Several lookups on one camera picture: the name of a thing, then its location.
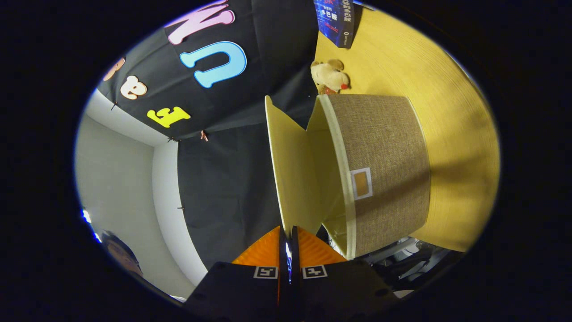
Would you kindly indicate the beige fabric storage box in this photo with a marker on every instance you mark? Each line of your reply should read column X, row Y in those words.
column 384, row 170

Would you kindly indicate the person's head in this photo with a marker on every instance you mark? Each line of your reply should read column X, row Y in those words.
column 123, row 255

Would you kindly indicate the ceiling light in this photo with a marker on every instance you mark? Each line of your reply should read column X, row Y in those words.
column 86, row 217

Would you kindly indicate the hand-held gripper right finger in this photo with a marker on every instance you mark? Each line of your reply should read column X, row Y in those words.
column 339, row 286

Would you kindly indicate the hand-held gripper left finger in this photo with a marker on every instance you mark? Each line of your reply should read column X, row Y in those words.
column 250, row 286

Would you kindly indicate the red clip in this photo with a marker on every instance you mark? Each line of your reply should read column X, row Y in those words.
column 204, row 135

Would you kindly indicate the grey metal frame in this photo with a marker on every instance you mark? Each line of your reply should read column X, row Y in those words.
column 402, row 255

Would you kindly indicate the black backdrop cloth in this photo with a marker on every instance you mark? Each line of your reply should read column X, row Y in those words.
column 223, row 179

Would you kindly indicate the tan plush dog toy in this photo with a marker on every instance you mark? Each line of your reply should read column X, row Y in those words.
column 328, row 77

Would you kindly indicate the dark blue book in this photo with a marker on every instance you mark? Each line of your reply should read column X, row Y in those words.
column 337, row 22

